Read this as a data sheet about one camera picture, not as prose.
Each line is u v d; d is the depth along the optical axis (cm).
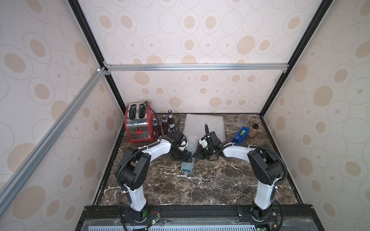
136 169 48
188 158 82
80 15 70
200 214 75
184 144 81
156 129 94
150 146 56
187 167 85
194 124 114
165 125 95
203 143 89
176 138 76
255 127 109
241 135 100
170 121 99
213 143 76
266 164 50
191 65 91
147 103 95
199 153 81
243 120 112
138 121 92
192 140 97
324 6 68
